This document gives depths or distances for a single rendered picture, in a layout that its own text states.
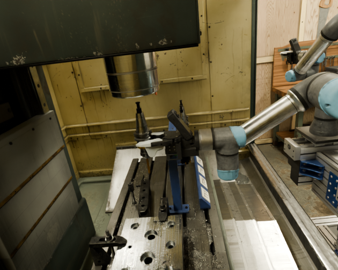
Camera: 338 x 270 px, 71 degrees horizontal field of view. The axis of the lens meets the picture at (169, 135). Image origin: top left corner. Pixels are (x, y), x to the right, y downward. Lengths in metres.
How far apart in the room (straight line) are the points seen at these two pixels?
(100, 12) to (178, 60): 1.16
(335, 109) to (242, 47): 1.10
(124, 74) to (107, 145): 1.37
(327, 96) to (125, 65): 0.57
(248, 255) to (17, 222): 0.91
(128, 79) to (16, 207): 0.57
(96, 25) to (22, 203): 0.64
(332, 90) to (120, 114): 1.45
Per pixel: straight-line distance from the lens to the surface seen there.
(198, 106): 1.83
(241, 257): 1.17
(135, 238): 0.95
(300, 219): 1.31
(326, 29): 1.54
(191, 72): 1.76
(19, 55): 0.74
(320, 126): 1.59
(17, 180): 0.95
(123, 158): 1.93
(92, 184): 2.15
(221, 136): 0.79
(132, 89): 0.69
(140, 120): 0.78
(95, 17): 0.65
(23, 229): 1.00
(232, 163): 0.84
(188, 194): 1.25
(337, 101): 0.81
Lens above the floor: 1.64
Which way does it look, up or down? 22 degrees down
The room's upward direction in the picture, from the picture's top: 7 degrees counter-clockwise
